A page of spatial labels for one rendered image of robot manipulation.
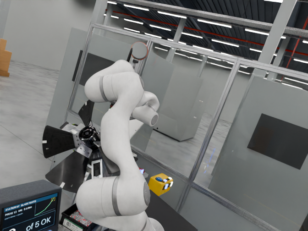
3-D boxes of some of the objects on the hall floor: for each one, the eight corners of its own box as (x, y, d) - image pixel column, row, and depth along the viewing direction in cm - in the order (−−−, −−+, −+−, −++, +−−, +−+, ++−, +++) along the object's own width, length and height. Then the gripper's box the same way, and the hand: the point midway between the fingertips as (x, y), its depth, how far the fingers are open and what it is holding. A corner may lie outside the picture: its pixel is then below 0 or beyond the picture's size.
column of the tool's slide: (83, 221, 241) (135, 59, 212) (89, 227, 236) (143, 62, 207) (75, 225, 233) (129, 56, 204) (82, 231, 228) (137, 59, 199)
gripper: (144, 105, 138) (123, 96, 147) (127, 103, 124) (105, 92, 133) (140, 116, 140) (119, 106, 149) (123, 115, 125) (101, 104, 134)
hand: (114, 101), depth 140 cm, fingers closed on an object, 4 cm apart
